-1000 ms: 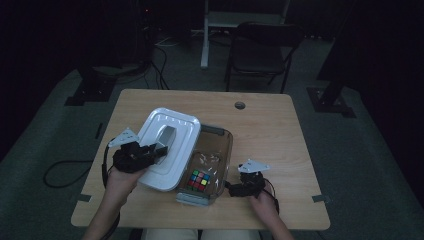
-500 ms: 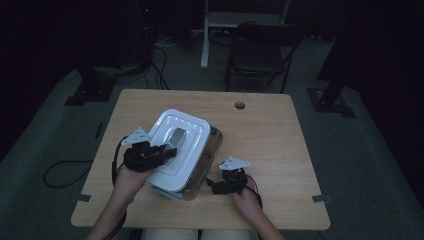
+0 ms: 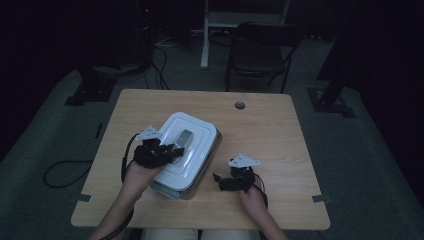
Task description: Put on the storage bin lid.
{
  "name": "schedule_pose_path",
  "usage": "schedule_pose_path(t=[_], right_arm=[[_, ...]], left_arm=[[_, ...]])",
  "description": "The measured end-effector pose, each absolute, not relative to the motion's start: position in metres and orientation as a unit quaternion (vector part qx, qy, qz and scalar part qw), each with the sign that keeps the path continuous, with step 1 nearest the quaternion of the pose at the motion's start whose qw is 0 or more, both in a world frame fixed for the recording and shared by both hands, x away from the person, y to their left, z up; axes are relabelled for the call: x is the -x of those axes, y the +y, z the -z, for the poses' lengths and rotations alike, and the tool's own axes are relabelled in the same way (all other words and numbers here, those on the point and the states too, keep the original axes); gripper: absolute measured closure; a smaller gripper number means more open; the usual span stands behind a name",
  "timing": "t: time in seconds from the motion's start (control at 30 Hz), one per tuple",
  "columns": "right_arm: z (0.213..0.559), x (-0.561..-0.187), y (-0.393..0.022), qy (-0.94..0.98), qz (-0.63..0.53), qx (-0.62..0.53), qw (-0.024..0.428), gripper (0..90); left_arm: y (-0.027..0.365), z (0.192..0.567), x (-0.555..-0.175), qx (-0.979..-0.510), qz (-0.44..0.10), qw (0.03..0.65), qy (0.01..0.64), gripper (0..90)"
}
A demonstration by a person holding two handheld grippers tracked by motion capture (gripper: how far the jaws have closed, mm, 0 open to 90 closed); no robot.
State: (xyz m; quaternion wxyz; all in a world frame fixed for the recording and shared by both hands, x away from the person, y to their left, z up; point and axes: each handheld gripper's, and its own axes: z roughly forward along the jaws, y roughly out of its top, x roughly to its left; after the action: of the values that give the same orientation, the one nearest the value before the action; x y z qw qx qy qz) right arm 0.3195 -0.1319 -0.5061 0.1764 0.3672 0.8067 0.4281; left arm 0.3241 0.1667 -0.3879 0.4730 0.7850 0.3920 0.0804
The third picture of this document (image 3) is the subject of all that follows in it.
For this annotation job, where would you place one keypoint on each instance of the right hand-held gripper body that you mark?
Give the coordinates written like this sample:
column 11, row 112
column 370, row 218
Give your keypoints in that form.
column 241, row 176

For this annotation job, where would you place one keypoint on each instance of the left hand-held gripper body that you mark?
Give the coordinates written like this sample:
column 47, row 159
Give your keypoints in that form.
column 151, row 155

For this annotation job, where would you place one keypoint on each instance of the clear plastic storage box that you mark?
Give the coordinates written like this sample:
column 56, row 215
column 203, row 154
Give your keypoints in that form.
column 213, row 150

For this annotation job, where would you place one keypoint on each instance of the person's left hand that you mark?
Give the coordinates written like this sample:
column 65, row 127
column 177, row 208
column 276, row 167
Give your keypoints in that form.
column 138, row 180

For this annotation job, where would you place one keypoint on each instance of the person's right hand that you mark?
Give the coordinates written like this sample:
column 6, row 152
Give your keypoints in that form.
column 253, row 200

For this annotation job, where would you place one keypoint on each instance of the black stand with base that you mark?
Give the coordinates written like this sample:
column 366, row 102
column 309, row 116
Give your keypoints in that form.
column 333, row 90

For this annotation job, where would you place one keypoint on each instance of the white metal desk frame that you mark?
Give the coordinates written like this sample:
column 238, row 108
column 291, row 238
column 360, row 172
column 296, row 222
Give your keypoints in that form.
column 208, row 33

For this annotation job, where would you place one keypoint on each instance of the black stand base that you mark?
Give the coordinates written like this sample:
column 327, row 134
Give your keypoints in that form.
column 91, row 88

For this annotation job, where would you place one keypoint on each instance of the small black floor marker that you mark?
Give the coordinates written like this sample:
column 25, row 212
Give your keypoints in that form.
column 98, row 130

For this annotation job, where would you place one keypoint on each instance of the grey tape strip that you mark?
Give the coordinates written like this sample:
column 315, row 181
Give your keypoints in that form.
column 321, row 199
column 84, row 198

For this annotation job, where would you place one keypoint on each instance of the black folding chair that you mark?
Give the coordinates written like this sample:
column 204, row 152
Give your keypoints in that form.
column 263, row 53

